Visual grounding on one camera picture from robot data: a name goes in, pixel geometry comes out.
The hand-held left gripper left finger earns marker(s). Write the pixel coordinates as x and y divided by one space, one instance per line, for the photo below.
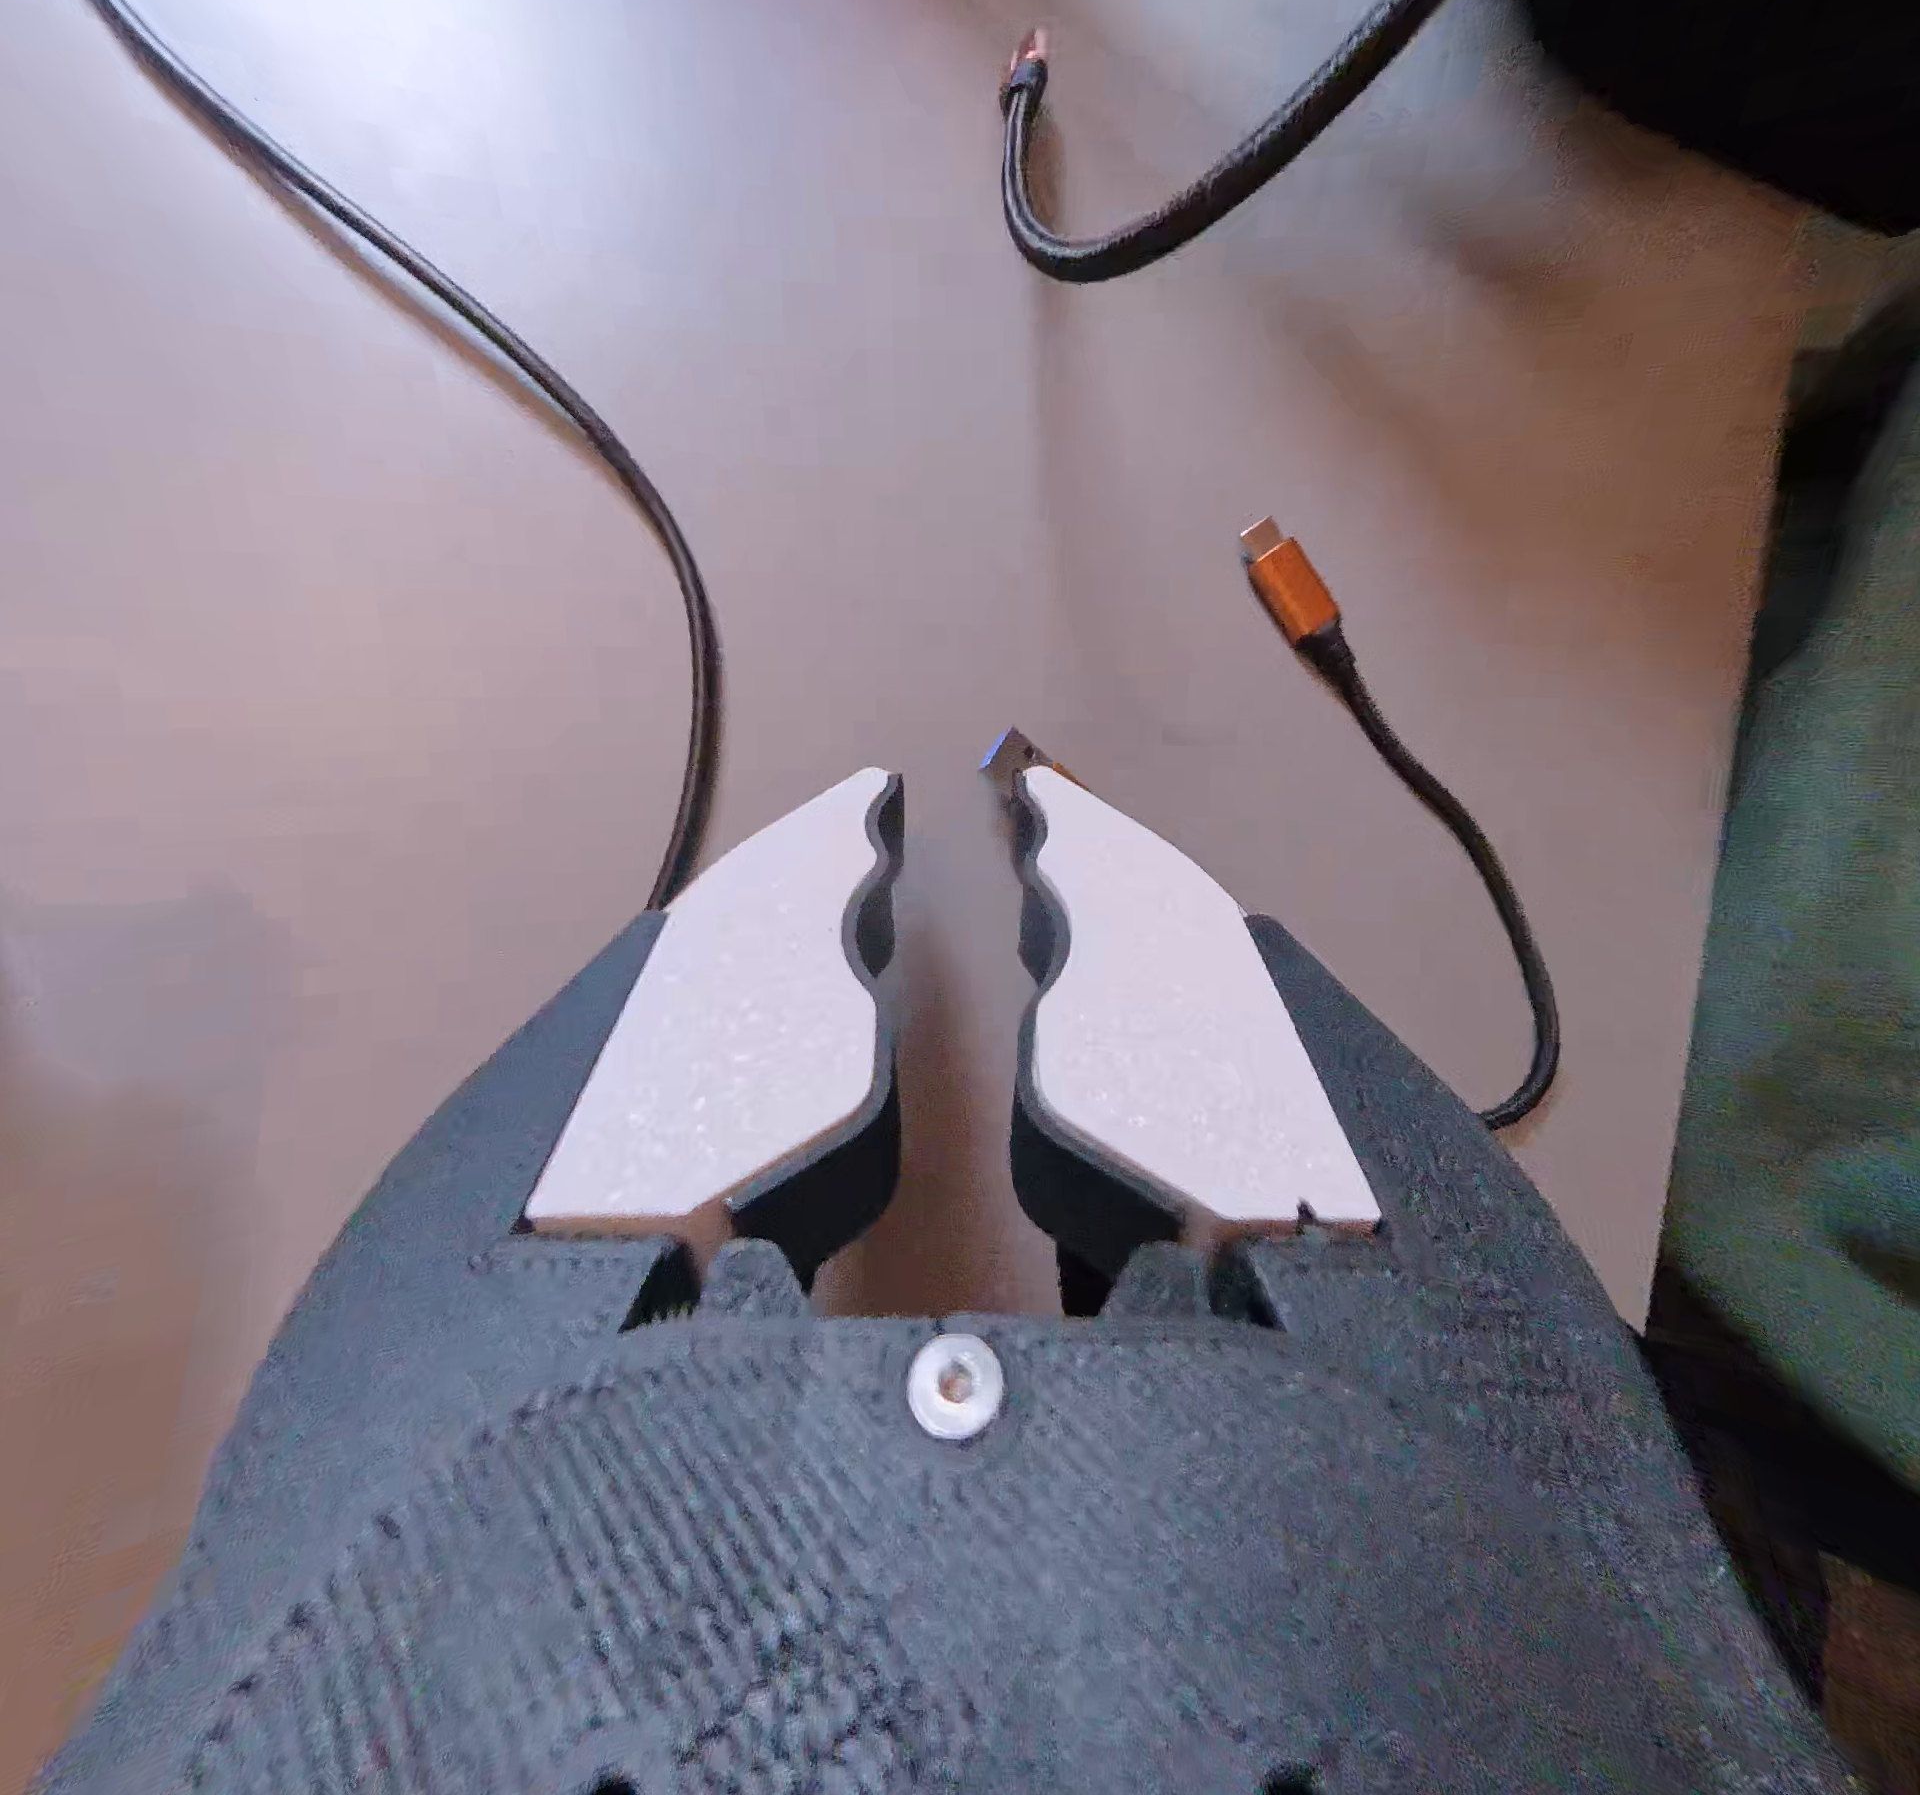
735 1049

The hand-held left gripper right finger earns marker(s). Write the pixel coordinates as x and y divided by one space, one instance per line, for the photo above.
1189 1049

